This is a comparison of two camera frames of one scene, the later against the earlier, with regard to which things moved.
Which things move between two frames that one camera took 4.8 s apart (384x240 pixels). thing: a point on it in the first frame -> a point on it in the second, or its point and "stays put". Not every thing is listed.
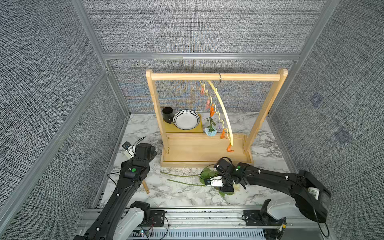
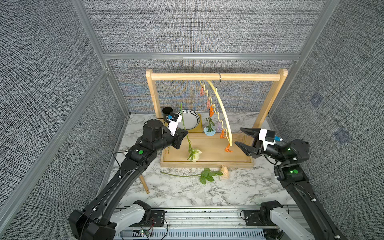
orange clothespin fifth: x=223 y=134 stays put
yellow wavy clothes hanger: x=231 y=142 stays put
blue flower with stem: x=210 y=130 stays put
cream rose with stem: x=236 y=187 -> x=195 y=154
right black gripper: x=225 y=189 -> x=258 y=148
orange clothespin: x=212 y=112 stays put
